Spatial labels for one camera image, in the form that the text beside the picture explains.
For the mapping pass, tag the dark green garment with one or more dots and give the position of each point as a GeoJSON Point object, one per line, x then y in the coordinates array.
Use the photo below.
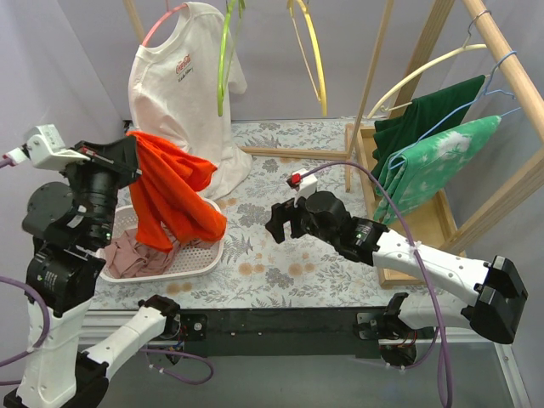
{"type": "Point", "coordinates": [390, 134]}

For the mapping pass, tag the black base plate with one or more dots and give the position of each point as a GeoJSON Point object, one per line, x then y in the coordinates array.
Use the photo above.
{"type": "Point", "coordinates": [352, 331]}

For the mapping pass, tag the green hanger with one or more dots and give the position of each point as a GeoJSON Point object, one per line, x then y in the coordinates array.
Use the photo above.
{"type": "Point", "coordinates": [226, 53]}

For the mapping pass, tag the orange t shirt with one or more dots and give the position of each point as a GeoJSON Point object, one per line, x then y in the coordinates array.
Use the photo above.
{"type": "Point", "coordinates": [166, 195]}

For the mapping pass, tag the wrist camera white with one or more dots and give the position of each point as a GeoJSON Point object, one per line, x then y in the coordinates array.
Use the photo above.
{"type": "Point", "coordinates": [304, 186]}
{"type": "Point", "coordinates": [45, 149]}

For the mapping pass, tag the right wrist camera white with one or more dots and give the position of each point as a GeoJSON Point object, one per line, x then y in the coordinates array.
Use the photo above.
{"type": "Point", "coordinates": [304, 186]}

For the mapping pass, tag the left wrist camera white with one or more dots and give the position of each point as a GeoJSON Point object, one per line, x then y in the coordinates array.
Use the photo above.
{"type": "Point", "coordinates": [45, 149]}

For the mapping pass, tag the cream hanger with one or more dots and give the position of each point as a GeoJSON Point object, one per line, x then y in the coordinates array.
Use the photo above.
{"type": "Point", "coordinates": [408, 79]}

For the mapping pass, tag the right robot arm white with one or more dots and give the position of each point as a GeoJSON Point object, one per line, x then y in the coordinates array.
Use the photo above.
{"type": "Point", "coordinates": [487, 297]}

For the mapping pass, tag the white Coca-Cola t shirt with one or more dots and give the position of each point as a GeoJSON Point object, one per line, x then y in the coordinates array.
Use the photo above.
{"type": "Point", "coordinates": [172, 93]}

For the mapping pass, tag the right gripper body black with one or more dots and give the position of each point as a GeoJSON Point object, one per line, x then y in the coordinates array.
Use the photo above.
{"type": "Point", "coordinates": [291, 220]}

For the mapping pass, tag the pink hanger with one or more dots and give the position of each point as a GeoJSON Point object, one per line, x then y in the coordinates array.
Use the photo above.
{"type": "Point", "coordinates": [170, 12]}

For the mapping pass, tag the blue wire hanger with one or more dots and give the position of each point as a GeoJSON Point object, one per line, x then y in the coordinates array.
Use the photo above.
{"type": "Point", "coordinates": [459, 115]}

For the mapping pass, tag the wooden clothes rack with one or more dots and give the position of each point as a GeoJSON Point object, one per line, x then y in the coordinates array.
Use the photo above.
{"type": "Point", "coordinates": [527, 180]}

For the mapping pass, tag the white laundry basket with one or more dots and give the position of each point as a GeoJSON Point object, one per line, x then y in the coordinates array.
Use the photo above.
{"type": "Point", "coordinates": [192, 260]}

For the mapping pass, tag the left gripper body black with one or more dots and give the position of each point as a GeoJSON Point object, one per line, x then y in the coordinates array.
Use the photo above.
{"type": "Point", "coordinates": [109, 158]}

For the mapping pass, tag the light green tie-dye garment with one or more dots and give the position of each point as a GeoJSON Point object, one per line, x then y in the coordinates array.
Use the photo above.
{"type": "Point", "coordinates": [422, 170]}

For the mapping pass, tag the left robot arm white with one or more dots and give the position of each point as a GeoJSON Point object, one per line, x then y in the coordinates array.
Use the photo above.
{"type": "Point", "coordinates": [69, 221]}

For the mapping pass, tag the pink garment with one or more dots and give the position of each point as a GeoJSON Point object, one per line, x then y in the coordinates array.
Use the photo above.
{"type": "Point", "coordinates": [128, 258]}

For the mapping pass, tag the floral table cloth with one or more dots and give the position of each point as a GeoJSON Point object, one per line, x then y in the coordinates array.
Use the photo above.
{"type": "Point", "coordinates": [254, 271]}

